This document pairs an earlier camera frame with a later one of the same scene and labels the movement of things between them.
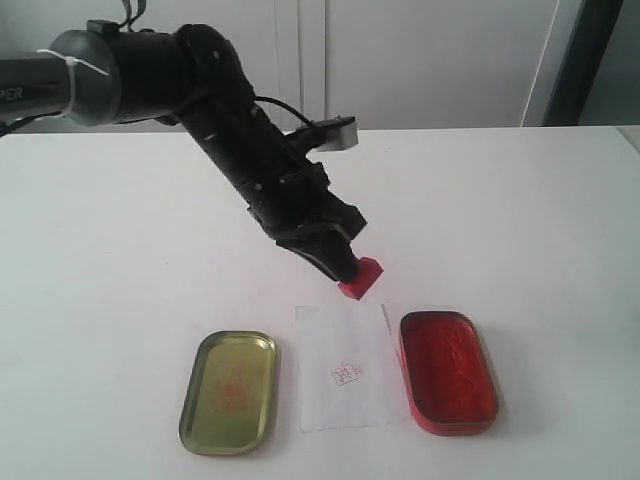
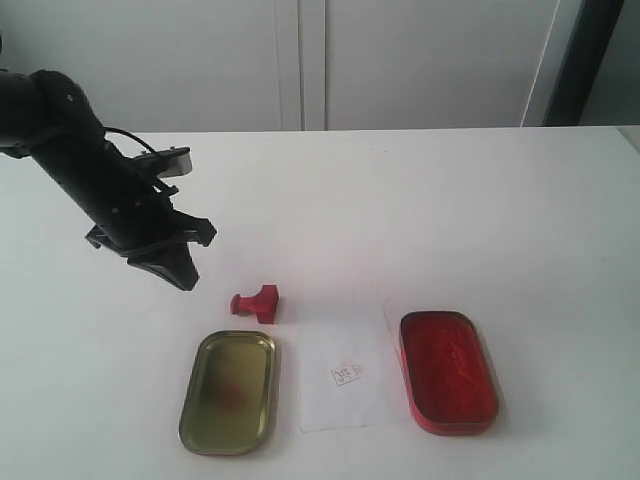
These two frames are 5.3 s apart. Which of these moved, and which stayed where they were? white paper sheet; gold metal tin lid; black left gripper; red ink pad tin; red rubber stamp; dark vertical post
Moved: red rubber stamp; black left gripper
Stayed: white paper sheet; gold metal tin lid; red ink pad tin; dark vertical post
